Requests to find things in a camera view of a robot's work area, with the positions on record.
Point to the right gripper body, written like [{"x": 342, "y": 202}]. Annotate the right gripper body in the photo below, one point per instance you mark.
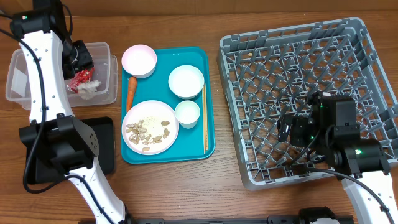
[{"x": 303, "y": 134}]

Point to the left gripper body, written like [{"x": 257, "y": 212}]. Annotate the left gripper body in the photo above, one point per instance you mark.
[{"x": 76, "y": 57}]

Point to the red snack wrapper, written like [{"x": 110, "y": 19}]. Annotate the red snack wrapper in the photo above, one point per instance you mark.
[{"x": 81, "y": 77}]

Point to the white napkin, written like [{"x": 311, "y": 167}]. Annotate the white napkin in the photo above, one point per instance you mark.
[{"x": 87, "y": 90}]

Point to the pink bowl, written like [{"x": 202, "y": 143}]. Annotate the pink bowl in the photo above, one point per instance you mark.
[{"x": 139, "y": 61}]

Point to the peanuts and rice scraps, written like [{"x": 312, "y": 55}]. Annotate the peanuts and rice scraps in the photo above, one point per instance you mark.
[{"x": 150, "y": 134}]

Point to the white bowl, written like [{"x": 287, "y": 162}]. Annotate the white bowl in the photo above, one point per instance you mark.
[{"x": 186, "y": 81}]

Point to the white cup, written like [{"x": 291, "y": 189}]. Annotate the white cup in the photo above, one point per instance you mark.
[{"x": 187, "y": 113}]

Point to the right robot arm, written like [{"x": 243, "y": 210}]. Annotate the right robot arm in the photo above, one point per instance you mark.
[{"x": 332, "y": 131}]

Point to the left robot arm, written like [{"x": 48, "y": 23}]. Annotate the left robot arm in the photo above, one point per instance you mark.
[{"x": 55, "y": 137}]

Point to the grey dishwasher rack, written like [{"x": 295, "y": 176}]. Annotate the grey dishwasher rack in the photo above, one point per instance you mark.
[{"x": 269, "y": 73}]

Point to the orange carrot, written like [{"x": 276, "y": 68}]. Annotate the orange carrot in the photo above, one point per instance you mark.
[{"x": 131, "y": 92}]

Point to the clear plastic bin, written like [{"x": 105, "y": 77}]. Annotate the clear plastic bin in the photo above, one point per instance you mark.
[{"x": 106, "y": 71}]

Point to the wooden chopstick right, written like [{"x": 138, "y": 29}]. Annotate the wooden chopstick right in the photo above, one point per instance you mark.
[{"x": 207, "y": 124}]

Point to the wooden chopstick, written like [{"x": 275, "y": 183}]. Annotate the wooden chopstick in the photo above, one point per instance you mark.
[
  {"x": 204, "y": 118},
  {"x": 207, "y": 124}
]

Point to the wooden chopstick left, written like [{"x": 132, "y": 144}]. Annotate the wooden chopstick left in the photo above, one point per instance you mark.
[{"x": 204, "y": 118}]

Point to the teal serving tray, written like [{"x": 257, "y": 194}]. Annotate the teal serving tray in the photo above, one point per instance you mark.
[{"x": 189, "y": 144}]

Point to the black tray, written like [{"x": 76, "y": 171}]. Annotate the black tray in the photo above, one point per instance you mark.
[{"x": 104, "y": 129}]

